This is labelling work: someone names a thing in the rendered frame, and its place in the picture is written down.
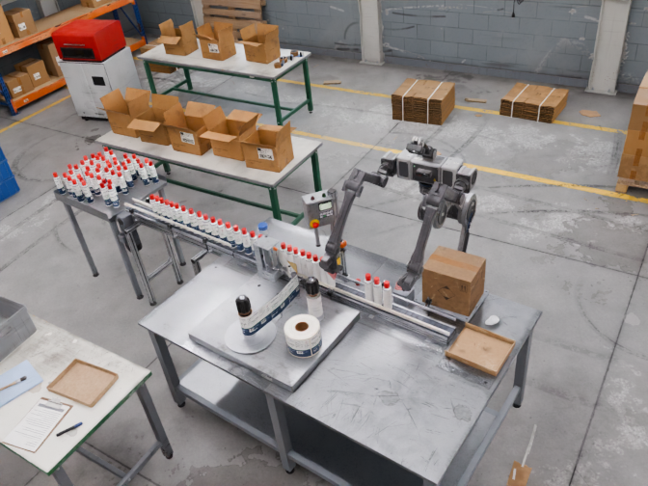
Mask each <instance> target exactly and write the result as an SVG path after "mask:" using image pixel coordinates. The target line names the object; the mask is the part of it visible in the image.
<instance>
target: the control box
mask: <svg viewBox="0 0 648 486"><path fill-rule="evenodd" d="M327 191H328V189H327V190H323V191H319V192H316V193H312V194H308V195H306V196H302V203H303V209H304V216H305V222H306V224H307V226H308V227H309V229H310V230H311V229H314V227H313V226H312V224H313V223H314V222H316V223H318V224H319V227H322V226H325V225H329V224H332V223H335V222H336V221H335V212H334V204H333V198H332V197H331V195H330V196H327ZM323 193H325V194H326V198H322V194H323ZM311 196H314V198H315V200H314V201H311ZM330 200H332V208H329V209H326V210H322V211H319V207H318V204H319V203H324V202H326V201H330ZM329 210H333V212H334V215H332V216H329V217H325V218H322V219H319V213H322V212H326V211H329Z"/></svg>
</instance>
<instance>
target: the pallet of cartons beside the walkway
mask: <svg viewBox="0 0 648 486"><path fill-rule="evenodd" d="M617 176H619V178H618V181H617V183H616V188H615V193H621V194H627V191H628V188H629V186H633V187H639V188H645V189H648V71H647V72H646V74H645V76H644V78H643V80H642V82H641V84H640V86H639V89H638V91H637V94H636V97H635V99H634V104H633V108H632V113H631V118H630V122H629V126H628V131H627V136H626V140H625V145H624V149H623V153H622V156H621V161H620V166H619V170H618V175H617Z"/></svg>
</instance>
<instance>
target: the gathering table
mask: <svg viewBox="0 0 648 486"><path fill-rule="evenodd" d="M157 176H158V179H159V183H158V184H153V182H152V181H150V182H149V183H150V186H145V185H144V182H143V181H141V179H140V178H139V177H137V178H138V180H137V181H133V182H134V185H135V187H134V188H131V189H130V188H128V191H129V194H128V195H126V196H125V195H124V194H123V193H122V192H121V193H119V194H118V196H119V199H120V207H118V208H114V206H109V207H108V206H106V204H105V201H104V199H103V197H102V195H101V196H99V197H97V196H96V195H95V194H92V196H93V198H94V203H92V204H88V202H87V201H86V199H85V198H84V199H85V201H84V202H82V203H80V202H78V200H75V199H74V198H73V196H70V195H69V193H68V189H67V187H66V185H64V187H65V190H66V192H67V193H66V194H65V195H63V196H62V195H60V193H59V191H58V189H56V190H54V191H53V193H54V195H55V198H56V200H58V201H60V202H62V203H63V204H64V207H65V209H66V212H67V215H68V217H69V219H70V222H71V224H72V226H73V229H74V231H75V233H76V236H77V238H78V241H79V243H80V245H81V248H82V250H83V253H84V255H85V257H86V260H87V261H88V263H89V266H90V268H91V271H92V273H93V277H97V276H98V275H99V273H97V269H96V267H95V263H94V260H93V258H92V256H91V253H90V251H89V248H88V246H87V243H86V241H85V239H84V236H83V234H82V231H81V229H80V227H79V225H78V223H77V220H76V218H75V215H74V213H73V210H72V208H71V206H73V207H75V208H78V209H80V210H82V211H85V212H87V213H89V214H92V215H94V216H95V217H98V218H100V219H102V220H105V221H107V222H109V224H110V227H111V229H112V232H113V234H114V237H115V239H116V242H117V245H118V247H119V250H120V253H121V257H122V260H123V262H124V265H125V268H126V270H127V273H128V276H129V278H130V280H131V283H132V285H133V288H134V291H135V293H136V295H137V299H138V300H140V299H143V298H144V295H142V291H141V288H140V286H139V284H138V281H137V278H136V275H135V273H134V270H133V267H132V265H131V262H130V259H129V256H128V254H127V251H126V249H125V246H124V244H123V243H122V242H120V240H119V237H118V235H119V234H120V231H119V228H118V226H117V223H116V220H115V219H116V218H117V215H118V214H120V213H122V212H123V210H124V209H126V208H127V207H128V206H127V205H124V203H129V204H133V203H138V202H134V201H133V200H132V198H133V199H136V200H139V201H141V202H142V201H143V200H145V199H147V198H148V197H149V195H150V194H154V193H156V192H157V191H158V194H159V197H160V198H163V199H164V200H166V199H167V198H166V194H165V191H164V187H165V186H167V185H168V184H167V179H166V177H165V176H163V175H160V174H157ZM173 241H174V244H175V250H176V253H177V256H178V260H179V262H181V263H180V266H184V265H186V262H184V261H185V258H184V255H183V252H182V249H181V246H180V243H179V239H176V238H173Z"/></svg>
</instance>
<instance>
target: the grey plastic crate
mask: <svg viewBox="0 0 648 486"><path fill-rule="evenodd" d="M36 331H37V328H36V326H35V324H34V322H33V320H32V318H31V316H30V314H29V313H28V311H27V308H26V306H25V305H24V304H21V303H18V302H17V301H14V300H11V299H9V298H6V297H3V296H1V295H0V362H1V361H3V360H4V359H5V358H6V357H7V356H8V355H10V354H11V353H12V352H13V351H14V350H15V349H16V348H17V347H18V346H19V345H20V344H22V343H23V342H24V341H25V340H26V339H27V338H29V337H30V336H31V335H32V334H34V333H35V332H36Z"/></svg>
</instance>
